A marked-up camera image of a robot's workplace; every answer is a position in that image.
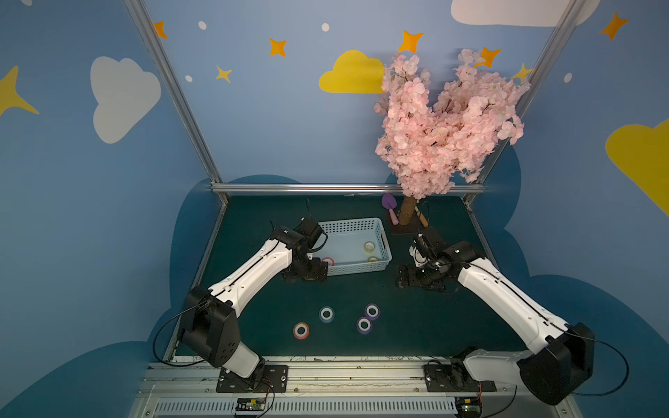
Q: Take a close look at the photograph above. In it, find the light blue plastic storage basket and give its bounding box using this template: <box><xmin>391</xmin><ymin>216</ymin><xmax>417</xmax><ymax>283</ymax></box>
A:
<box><xmin>313</xmin><ymin>218</ymin><xmax>393</xmax><ymax>277</ymax></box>

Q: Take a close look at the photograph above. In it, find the purple tape roll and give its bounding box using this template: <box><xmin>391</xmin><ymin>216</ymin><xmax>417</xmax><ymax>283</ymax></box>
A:
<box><xmin>364</xmin><ymin>303</ymin><xmax>380</xmax><ymax>322</ymax></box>
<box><xmin>356</xmin><ymin>317</ymin><xmax>373</xmax><ymax>334</ymax></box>

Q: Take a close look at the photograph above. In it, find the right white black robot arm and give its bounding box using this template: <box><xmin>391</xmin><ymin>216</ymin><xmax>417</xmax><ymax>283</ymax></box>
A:
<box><xmin>397</xmin><ymin>228</ymin><xmax>596</xmax><ymax>406</ymax></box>

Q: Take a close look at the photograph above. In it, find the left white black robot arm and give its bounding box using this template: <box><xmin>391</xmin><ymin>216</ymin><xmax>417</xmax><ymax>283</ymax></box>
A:
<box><xmin>179</xmin><ymin>217</ymin><xmax>329</xmax><ymax>379</ymax></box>

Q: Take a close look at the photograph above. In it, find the blue tape roll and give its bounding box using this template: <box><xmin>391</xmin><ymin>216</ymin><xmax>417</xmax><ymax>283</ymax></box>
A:
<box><xmin>319</xmin><ymin>307</ymin><xmax>335</xmax><ymax>323</ymax></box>

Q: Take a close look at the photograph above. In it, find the purple pink toy shovel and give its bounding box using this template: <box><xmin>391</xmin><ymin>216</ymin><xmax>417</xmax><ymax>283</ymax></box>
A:
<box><xmin>382</xmin><ymin>193</ymin><xmax>399</xmax><ymax>226</ymax></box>

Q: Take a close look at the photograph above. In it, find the pink cherry blossom tree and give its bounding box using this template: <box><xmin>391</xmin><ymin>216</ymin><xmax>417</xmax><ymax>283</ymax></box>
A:
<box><xmin>375</xmin><ymin>49</ymin><xmax>531</xmax><ymax>200</ymax></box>

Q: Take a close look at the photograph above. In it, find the right green circuit board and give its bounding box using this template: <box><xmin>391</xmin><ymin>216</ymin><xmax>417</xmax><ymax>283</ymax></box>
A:
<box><xmin>455</xmin><ymin>397</ymin><xmax>483</xmax><ymax>418</ymax></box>

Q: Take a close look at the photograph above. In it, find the green circuit board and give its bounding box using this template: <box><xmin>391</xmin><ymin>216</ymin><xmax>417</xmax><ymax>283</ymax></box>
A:
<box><xmin>234</xmin><ymin>398</ymin><xmax>268</xmax><ymax>415</ymax></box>
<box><xmin>455</xmin><ymin>397</ymin><xmax>483</xmax><ymax>418</ymax></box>

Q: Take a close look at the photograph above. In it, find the left green circuit board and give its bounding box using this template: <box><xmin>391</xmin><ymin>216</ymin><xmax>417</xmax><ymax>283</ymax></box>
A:
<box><xmin>234</xmin><ymin>398</ymin><xmax>268</xmax><ymax>415</ymax></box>

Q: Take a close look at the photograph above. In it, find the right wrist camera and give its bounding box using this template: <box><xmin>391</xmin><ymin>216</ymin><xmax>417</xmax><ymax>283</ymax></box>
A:
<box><xmin>409</xmin><ymin>244</ymin><xmax>428</xmax><ymax>268</ymax></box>

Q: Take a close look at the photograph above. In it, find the dark tree base plate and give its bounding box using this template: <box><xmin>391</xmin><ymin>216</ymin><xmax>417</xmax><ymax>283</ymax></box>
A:
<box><xmin>390</xmin><ymin>214</ymin><xmax>426</xmax><ymax>235</ymax></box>

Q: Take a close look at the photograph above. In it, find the wooden handle toy tool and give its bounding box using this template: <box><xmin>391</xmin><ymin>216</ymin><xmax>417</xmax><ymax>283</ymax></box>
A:
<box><xmin>415</xmin><ymin>207</ymin><xmax>430</xmax><ymax>228</ymax></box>

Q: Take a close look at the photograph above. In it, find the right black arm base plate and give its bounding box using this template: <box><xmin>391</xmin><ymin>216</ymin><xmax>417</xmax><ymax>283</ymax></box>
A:
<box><xmin>423</xmin><ymin>361</ymin><xmax>497</xmax><ymax>393</ymax></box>

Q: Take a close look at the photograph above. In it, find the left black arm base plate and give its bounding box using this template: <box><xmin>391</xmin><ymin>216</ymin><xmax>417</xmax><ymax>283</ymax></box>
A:
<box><xmin>215</xmin><ymin>362</ymin><xmax>289</xmax><ymax>393</ymax></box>

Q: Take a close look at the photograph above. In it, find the aluminium rail front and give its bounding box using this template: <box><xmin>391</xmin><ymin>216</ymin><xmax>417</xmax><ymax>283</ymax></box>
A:
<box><xmin>129</xmin><ymin>356</ymin><xmax>581</xmax><ymax>417</ymax></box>

